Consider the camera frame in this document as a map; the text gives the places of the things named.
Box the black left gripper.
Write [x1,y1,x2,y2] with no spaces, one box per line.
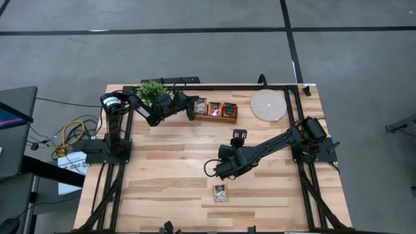
[167,94,200,122]

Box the gold vanilla cinnamon tea packet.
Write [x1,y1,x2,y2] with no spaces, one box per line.
[194,97,208,116]
[212,183,230,203]

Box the orange peach passionfruit tea packet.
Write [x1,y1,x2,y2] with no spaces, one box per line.
[207,101,223,118]

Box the red strawberry tea packet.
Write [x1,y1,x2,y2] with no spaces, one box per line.
[222,102,238,119]

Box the wooden tea organizer box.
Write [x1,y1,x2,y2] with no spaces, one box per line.
[194,96,239,125]

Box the black flat bar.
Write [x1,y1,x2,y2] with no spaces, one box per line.
[140,76,202,85]

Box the green plant in white pot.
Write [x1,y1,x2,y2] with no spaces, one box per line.
[136,80,167,107]

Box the black controller box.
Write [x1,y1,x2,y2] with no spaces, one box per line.
[81,139,105,155]

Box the white paper sheet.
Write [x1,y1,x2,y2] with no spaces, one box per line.
[58,181,82,196]
[57,151,89,170]

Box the grey stand leg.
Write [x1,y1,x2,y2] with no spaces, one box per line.
[385,113,416,134]

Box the dark grey desk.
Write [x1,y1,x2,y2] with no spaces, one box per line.
[0,86,85,234]

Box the laptop with blue screen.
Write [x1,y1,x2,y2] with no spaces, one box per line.
[0,101,34,131]

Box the black computer mouse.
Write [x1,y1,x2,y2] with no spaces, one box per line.
[0,217,20,234]

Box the black right camera cable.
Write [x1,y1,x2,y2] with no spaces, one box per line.
[203,158,226,179]

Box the black floor cable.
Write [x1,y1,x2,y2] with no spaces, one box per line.
[27,96,105,160]

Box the yellow cable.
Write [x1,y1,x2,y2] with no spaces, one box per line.
[57,120,86,157]

